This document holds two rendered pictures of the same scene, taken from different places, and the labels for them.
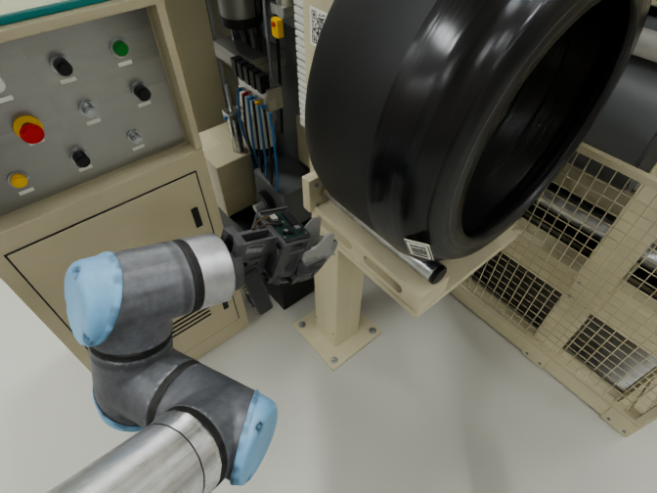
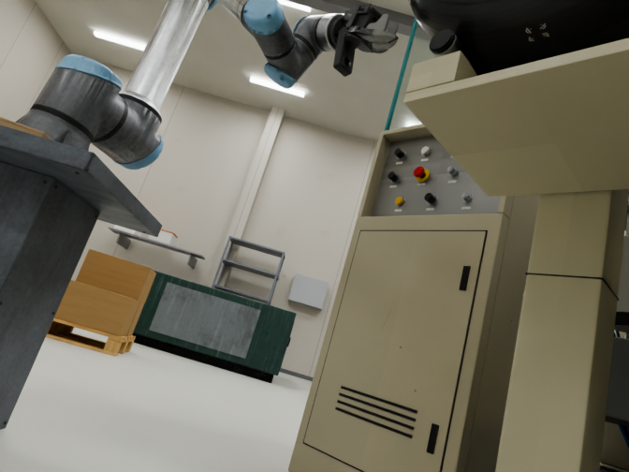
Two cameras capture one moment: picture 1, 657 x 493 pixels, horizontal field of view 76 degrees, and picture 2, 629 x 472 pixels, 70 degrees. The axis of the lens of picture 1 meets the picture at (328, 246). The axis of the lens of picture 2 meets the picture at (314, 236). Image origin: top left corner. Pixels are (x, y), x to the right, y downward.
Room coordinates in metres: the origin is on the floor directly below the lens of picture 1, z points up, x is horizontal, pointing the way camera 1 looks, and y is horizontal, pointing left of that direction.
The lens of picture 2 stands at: (0.37, -0.84, 0.34)
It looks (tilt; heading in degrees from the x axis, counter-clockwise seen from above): 15 degrees up; 87
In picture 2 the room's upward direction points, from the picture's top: 17 degrees clockwise
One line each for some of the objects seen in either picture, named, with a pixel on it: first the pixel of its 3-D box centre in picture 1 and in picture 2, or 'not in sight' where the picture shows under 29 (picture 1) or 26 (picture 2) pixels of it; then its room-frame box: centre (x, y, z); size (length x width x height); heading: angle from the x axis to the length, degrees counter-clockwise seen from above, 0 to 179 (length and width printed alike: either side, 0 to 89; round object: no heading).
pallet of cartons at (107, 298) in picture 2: not in sight; (71, 289); (-1.14, 2.95, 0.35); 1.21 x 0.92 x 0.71; 176
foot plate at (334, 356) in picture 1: (336, 328); not in sight; (0.92, -0.04, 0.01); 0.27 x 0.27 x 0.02; 40
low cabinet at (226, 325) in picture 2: not in sight; (215, 328); (-0.22, 5.72, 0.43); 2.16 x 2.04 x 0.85; 88
